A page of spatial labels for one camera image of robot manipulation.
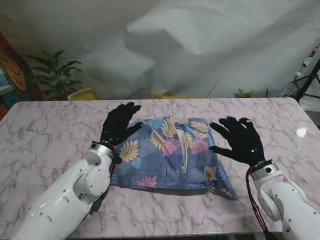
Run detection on yellow chair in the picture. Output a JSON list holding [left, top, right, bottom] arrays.
[[66, 87, 100, 101]]

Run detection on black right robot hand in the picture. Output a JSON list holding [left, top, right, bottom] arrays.
[[208, 115, 266, 167]]

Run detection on black tripod stand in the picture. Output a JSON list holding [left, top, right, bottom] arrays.
[[289, 44, 320, 111]]

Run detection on red black left arm cable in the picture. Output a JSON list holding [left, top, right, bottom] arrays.
[[87, 144, 123, 219]]

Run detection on red black right arm cable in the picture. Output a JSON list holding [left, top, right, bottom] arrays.
[[244, 166, 271, 234]]

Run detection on colourful mural board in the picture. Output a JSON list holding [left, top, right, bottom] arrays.
[[0, 31, 35, 121]]

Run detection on red black arm cable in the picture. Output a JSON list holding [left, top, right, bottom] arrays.
[[87, 144, 123, 219], [244, 166, 271, 234]]

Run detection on white backdrop sheet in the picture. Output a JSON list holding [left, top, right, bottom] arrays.
[[0, 0, 320, 101]]

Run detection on thin brown stick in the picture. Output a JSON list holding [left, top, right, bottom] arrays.
[[206, 80, 219, 98]]

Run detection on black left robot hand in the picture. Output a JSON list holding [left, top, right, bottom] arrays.
[[100, 101, 144, 146]]

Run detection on small green plant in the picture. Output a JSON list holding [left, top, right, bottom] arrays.
[[232, 88, 255, 99]]

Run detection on large green potted plant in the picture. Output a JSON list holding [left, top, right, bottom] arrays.
[[24, 49, 83, 101]]

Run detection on blue floral pillowcase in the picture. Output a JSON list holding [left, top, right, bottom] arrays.
[[109, 116, 240, 201]]

